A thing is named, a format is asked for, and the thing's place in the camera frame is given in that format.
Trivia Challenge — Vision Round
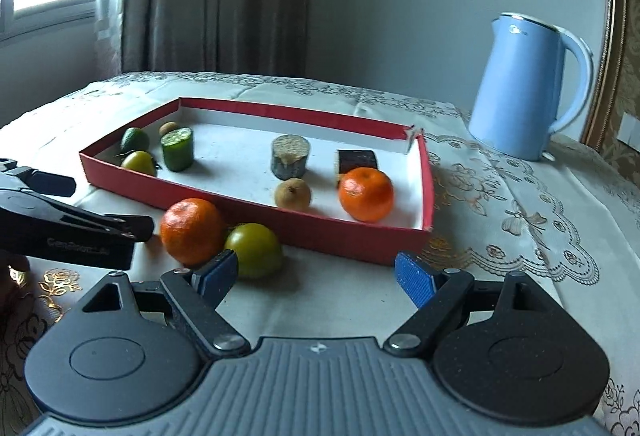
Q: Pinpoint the green round fruit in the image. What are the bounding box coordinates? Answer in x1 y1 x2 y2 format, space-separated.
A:
120 150 156 176

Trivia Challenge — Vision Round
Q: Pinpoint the dark green cucumber end piece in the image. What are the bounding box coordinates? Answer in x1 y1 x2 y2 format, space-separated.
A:
119 127 150 153

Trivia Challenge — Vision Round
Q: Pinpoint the green cucumber cylinder piece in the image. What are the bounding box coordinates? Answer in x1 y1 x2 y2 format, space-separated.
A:
160 126 194 172

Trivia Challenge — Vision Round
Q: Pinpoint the brown longan fruit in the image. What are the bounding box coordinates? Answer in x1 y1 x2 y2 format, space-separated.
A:
274 178 311 212
158 121 180 137

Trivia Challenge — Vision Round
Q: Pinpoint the small orange tangerine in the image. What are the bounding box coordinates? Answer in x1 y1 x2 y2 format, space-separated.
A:
338 167 395 223

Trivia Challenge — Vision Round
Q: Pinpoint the eggplant slice piece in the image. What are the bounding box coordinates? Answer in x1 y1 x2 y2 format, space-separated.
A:
334 149 378 185

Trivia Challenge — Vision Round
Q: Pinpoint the grey eggplant stump piece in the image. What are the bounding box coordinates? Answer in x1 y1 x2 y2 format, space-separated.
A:
271 134 310 181

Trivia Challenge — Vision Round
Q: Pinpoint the person right hand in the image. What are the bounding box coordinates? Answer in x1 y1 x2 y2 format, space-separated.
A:
0 250 30 319

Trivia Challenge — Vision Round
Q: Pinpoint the large orange tangerine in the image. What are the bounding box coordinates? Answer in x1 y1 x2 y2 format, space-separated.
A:
160 198 227 268

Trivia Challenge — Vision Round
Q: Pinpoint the green fruit behind tangerine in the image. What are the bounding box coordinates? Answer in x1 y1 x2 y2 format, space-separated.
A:
224 223 283 280

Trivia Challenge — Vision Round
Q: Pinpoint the red cardboard box tray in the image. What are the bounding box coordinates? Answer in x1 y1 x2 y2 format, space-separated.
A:
79 97 434 264

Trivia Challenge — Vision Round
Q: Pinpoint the embroidered white tablecloth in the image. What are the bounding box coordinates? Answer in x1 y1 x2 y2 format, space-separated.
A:
1 72 639 435

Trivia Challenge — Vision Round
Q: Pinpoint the light blue electric kettle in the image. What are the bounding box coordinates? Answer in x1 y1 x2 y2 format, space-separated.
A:
469 12 594 161

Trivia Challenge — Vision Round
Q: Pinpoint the white wall switch plate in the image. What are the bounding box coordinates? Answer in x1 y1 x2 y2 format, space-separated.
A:
617 112 640 151

